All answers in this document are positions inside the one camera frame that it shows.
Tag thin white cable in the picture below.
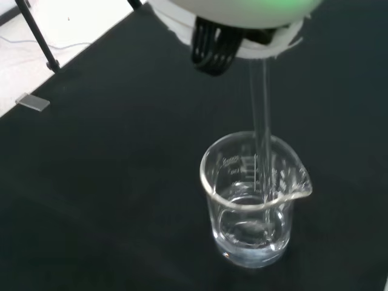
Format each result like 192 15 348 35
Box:
0 35 93 52

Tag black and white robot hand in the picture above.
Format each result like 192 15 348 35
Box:
145 0 324 77

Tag black bench cloth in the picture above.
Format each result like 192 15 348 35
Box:
0 0 388 291

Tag clear glass beaker with water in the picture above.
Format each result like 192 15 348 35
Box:
199 130 313 269

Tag small clear plastic block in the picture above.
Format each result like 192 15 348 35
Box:
15 93 51 113

